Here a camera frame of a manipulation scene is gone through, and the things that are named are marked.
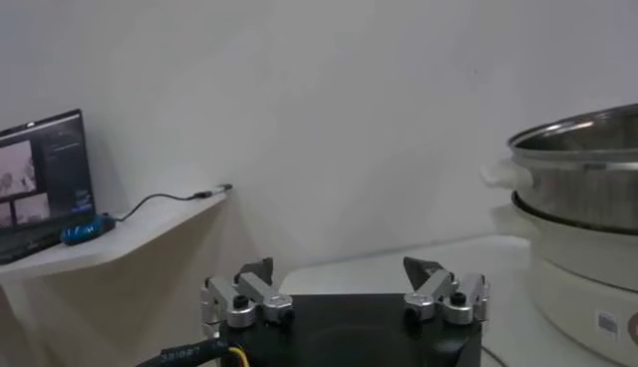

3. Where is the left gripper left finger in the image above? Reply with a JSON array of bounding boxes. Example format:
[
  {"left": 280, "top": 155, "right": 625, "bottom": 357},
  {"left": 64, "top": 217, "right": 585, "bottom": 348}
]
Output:
[{"left": 200, "top": 256, "right": 295, "bottom": 340}]

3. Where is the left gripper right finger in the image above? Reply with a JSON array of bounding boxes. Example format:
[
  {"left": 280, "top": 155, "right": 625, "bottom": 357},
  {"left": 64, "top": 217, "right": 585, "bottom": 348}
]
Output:
[{"left": 402, "top": 256, "right": 490, "bottom": 326}]

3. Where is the stainless steel steamer basket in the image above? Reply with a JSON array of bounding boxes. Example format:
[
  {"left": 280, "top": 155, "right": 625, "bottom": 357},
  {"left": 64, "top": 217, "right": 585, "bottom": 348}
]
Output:
[{"left": 480, "top": 103, "right": 638, "bottom": 235}]

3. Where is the white side desk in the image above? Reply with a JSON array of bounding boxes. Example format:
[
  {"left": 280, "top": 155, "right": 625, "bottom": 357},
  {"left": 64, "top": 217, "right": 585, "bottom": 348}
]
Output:
[{"left": 0, "top": 188, "right": 231, "bottom": 285}]

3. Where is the white electric cooker pot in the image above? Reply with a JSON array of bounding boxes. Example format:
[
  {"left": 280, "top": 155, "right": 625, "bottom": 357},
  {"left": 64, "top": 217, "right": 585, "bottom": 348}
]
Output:
[{"left": 490, "top": 191, "right": 638, "bottom": 367}]

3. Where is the blue computer mouse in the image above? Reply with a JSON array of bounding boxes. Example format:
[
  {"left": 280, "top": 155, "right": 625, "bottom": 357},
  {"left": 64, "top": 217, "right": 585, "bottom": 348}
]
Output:
[{"left": 60, "top": 212, "right": 117, "bottom": 246}]

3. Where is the black laptop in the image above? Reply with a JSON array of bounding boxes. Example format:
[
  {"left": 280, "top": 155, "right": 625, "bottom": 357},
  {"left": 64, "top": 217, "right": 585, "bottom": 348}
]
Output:
[{"left": 0, "top": 108, "right": 97, "bottom": 265}]

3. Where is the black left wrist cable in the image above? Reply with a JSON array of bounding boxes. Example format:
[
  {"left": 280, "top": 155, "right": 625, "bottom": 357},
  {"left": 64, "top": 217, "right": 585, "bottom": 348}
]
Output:
[{"left": 134, "top": 338, "right": 250, "bottom": 367}]

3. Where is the black adapter cable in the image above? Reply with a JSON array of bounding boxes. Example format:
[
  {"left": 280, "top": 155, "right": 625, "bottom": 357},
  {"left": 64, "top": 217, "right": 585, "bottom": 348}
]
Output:
[{"left": 113, "top": 183, "right": 234, "bottom": 223}]

